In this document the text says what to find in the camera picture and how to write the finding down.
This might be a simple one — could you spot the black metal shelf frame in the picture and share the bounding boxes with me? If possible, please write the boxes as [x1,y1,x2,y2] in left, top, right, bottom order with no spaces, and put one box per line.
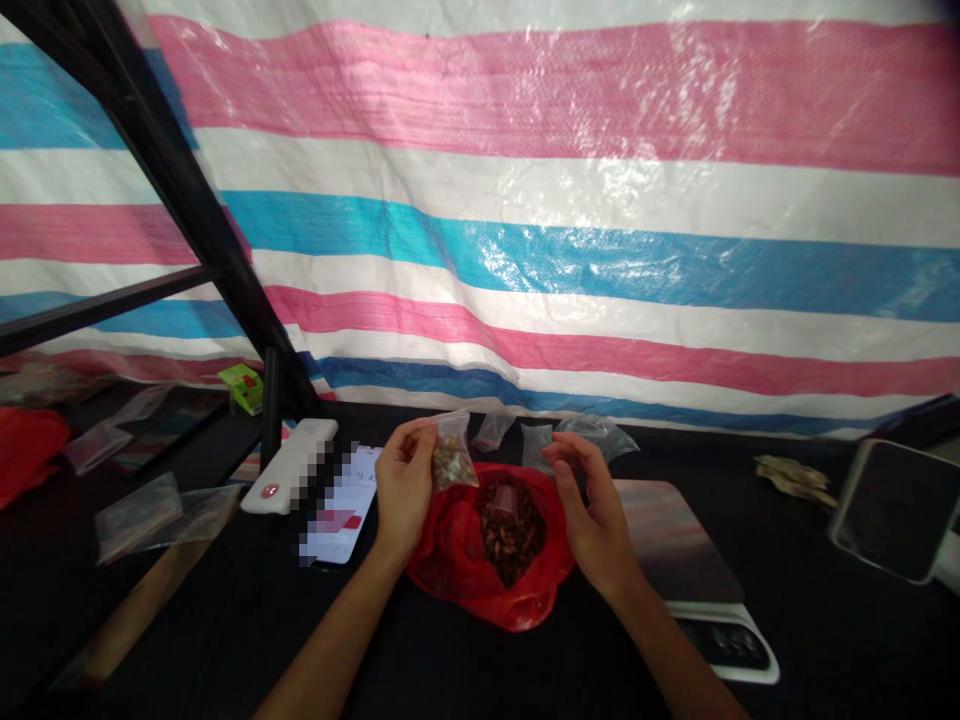
[0,0,340,481]

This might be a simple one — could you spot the pile of filled packets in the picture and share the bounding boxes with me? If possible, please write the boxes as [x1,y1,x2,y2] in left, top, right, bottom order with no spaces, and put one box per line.
[752,454,840,513]

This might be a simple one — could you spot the digital kitchen scale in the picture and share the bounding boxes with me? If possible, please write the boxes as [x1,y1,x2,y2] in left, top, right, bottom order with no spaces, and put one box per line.
[608,479,781,685]

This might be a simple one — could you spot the small clear bag of nuts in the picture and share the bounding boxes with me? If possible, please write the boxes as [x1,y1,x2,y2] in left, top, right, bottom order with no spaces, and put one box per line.
[428,409,481,496]

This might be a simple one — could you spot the white oblong device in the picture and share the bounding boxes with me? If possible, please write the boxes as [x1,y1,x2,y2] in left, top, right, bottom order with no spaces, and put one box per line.
[239,417,339,517]

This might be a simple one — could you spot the white framed mirror stand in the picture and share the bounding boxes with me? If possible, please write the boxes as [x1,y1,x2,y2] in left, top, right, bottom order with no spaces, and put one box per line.
[826,437,960,586]

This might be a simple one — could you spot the person's right hand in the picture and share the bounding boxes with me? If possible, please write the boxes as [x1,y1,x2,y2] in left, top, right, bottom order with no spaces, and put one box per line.
[540,432,645,598]

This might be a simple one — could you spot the crumpled clear plastic bag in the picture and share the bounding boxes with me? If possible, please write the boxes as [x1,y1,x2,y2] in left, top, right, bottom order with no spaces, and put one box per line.
[553,413,640,481]

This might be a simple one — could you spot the wooden plank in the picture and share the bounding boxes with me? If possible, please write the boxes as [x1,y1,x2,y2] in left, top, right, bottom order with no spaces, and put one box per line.
[50,458,264,690]

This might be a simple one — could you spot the pile of brown nuts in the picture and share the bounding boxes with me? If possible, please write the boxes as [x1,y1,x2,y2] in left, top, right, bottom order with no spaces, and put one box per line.
[479,487,549,588]

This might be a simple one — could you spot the empty small clear bag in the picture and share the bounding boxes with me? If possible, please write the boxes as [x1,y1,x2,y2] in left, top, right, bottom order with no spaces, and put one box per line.
[472,410,513,453]
[520,421,555,472]

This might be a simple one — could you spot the striped plastic tarp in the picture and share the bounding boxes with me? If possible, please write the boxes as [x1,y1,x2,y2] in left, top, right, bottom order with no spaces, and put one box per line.
[0,0,960,442]

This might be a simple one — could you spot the small green carton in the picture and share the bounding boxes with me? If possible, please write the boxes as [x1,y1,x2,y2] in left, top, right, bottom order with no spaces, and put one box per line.
[217,362,265,417]

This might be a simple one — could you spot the empty clear zip bag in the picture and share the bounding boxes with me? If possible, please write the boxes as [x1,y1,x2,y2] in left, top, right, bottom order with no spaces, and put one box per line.
[62,383,175,477]
[94,470,186,565]
[173,482,247,543]

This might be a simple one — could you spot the person's right thumb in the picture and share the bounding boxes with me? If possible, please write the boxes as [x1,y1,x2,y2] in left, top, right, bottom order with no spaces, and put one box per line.
[551,458,580,519]

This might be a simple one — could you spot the person's left hand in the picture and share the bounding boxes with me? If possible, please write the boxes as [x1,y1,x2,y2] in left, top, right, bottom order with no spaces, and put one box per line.
[373,418,442,550]

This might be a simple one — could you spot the crumpled red plastic bag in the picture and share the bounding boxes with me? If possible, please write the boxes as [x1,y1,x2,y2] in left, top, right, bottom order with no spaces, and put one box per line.
[0,406,73,513]

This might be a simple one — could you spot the person's right fingers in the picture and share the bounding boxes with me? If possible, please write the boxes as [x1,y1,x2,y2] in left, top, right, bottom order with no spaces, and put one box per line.
[540,432,607,470]

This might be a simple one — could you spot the smartphone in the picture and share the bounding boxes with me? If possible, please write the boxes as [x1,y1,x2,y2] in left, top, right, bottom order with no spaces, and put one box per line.
[298,442,385,565]

